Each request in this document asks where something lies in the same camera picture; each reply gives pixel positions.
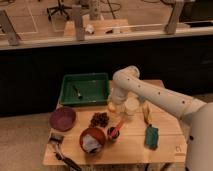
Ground wooden table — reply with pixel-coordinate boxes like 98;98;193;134
51;102;187;165

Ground black brush tool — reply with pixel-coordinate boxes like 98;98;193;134
49;133;64;144

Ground black handled utensil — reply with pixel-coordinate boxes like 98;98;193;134
55;152;82;171

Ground grey cloth in bowl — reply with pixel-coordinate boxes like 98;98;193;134
82;134;102;154

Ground white cup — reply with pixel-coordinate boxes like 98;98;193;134
124;97;140;115

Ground bunch of dark grapes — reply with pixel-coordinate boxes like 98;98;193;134
90;112;109;128

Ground green plastic tray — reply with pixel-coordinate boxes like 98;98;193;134
59;73;110;107

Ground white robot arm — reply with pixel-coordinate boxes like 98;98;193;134
110;66;213;171

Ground red utensil in cup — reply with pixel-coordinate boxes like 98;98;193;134
110;120;124;138

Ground orange apple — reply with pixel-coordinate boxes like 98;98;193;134
108;102;116;112

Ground purple plate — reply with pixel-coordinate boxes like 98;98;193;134
49;106;76;132

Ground green sponge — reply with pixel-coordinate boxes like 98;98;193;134
144;125;159;149

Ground black office chair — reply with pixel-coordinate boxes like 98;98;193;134
46;0;71;21

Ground red bowl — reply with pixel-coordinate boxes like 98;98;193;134
79;128;106;154

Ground yellow banana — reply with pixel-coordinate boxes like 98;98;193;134
142;102;151;125

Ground spoon in tray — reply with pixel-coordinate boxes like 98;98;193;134
72;85;83;99

